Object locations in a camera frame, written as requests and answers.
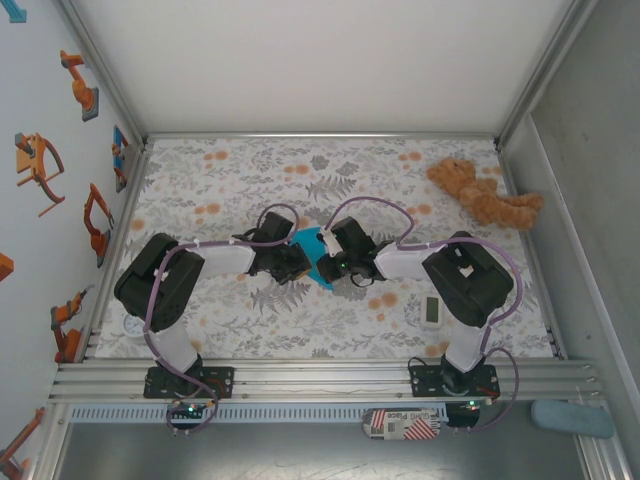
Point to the blue-grey sponge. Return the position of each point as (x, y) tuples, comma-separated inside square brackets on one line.
[(572, 419)]

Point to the aluminium extrusion rail bed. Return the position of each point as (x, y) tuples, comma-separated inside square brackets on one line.
[(325, 382)]

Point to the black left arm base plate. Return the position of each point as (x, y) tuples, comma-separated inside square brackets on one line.
[(222, 382)]

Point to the white round analog clock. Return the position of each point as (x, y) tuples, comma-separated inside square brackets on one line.
[(132, 327)]

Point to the white digital timer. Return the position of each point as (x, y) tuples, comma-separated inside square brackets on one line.
[(431, 312)]

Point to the newspaper print pencil case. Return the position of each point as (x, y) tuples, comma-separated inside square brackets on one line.
[(400, 425)]

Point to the floral patterned table mat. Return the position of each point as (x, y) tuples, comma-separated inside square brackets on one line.
[(300, 325)]

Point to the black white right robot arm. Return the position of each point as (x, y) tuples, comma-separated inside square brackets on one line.
[(465, 280)]

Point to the orange block wall sticker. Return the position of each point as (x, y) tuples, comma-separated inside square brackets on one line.
[(5, 267)]

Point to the aluminium frame rail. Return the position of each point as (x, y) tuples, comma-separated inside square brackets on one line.
[(102, 300), (531, 250), (320, 135)]

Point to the small blue wall sticker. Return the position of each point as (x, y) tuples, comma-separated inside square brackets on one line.
[(17, 12)]

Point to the small lit circuit board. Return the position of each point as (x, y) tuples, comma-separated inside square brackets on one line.
[(190, 410), (472, 405)]

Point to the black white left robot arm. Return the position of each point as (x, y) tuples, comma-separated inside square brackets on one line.
[(155, 285)]

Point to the blue cloth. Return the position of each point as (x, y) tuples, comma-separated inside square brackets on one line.
[(307, 240)]

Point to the aluminium frame post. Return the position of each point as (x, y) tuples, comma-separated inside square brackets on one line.
[(102, 65), (50, 440), (600, 460), (546, 65)]

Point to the brown plush teddy bear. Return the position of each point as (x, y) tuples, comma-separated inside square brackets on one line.
[(495, 205)]

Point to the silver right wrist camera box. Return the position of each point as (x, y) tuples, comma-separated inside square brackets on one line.
[(331, 241)]

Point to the blue orange robot sticker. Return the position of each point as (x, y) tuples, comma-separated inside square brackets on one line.
[(119, 150)]

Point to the orange claw gripper wall sticker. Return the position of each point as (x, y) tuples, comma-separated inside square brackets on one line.
[(32, 162)]

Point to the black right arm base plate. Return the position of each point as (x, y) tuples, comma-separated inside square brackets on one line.
[(422, 380)]

